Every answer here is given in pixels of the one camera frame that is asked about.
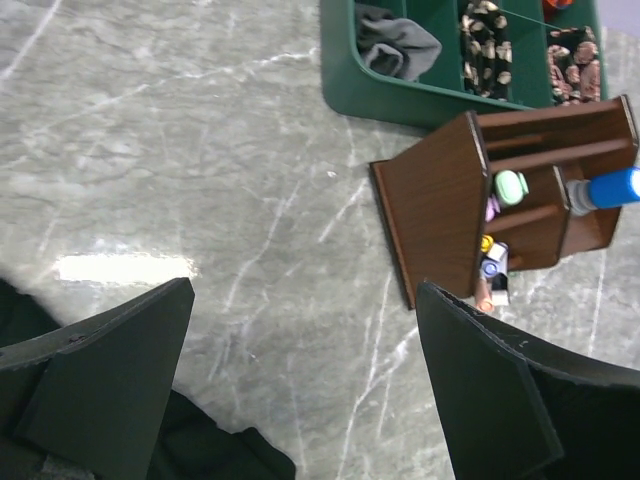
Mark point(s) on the brown wooden desk organizer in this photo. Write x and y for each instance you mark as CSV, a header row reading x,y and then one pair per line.
x,y
432,196

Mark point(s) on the black white rolled tie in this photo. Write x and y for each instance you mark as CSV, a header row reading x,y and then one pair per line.
x,y
486,50

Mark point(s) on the blue grey glue stick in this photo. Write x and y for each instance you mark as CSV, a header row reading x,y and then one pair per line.
x,y
608,191

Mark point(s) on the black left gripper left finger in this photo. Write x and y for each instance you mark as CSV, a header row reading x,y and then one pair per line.
x,y
93,392

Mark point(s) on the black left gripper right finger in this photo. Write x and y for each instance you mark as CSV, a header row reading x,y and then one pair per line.
x,y
514,406

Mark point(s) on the grey rolled cloth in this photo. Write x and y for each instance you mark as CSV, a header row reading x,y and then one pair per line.
x,y
393,46

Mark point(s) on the yellow cap white marker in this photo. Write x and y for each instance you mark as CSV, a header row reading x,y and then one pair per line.
x,y
487,243

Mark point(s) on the orange black rolled tie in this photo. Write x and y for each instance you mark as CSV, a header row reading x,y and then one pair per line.
x,y
556,5

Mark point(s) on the green compartment tray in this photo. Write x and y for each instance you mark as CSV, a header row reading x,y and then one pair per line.
x,y
351,88

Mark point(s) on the black cloth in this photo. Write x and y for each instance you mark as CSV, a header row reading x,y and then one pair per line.
x,y
190,445

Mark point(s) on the pink black rolled tie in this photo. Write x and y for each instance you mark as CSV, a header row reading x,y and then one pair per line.
x,y
574,66

